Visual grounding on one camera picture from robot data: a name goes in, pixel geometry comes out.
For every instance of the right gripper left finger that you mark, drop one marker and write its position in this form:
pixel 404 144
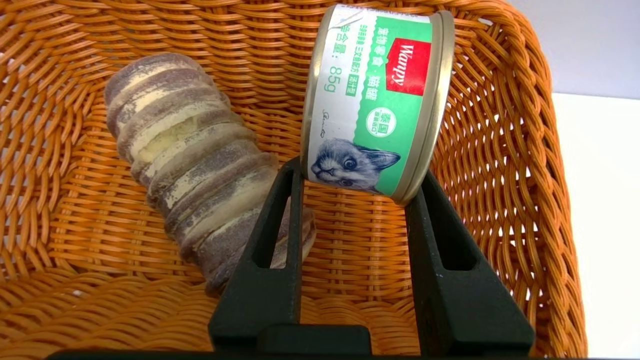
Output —
pixel 260 295

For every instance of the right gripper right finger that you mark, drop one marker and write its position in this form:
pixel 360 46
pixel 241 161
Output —
pixel 465 310

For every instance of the brown striped bread roll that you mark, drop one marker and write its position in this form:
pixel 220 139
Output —
pixel 190 150

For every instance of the green labelled cat food can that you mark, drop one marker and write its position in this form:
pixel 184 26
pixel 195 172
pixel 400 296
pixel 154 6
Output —
pixel 370 100

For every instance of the orange wicker basket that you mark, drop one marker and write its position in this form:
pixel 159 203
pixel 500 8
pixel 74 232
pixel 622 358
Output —
pixel 75 240

